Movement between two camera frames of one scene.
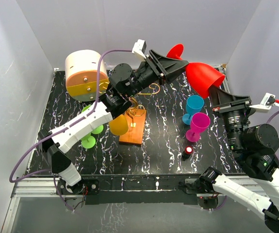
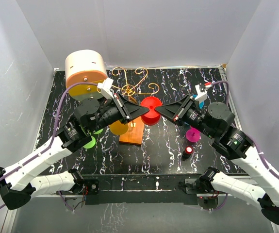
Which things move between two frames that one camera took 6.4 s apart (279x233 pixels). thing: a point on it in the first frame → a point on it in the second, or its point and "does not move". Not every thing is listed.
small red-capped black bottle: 188,150 does not move
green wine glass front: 89,141 does not move
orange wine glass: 119,125 does not move
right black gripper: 219,98 → 173,111
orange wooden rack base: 136,120 does not move
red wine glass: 202,76 → 152,117
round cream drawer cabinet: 81,69 does not move
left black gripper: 164,69 → 128,110
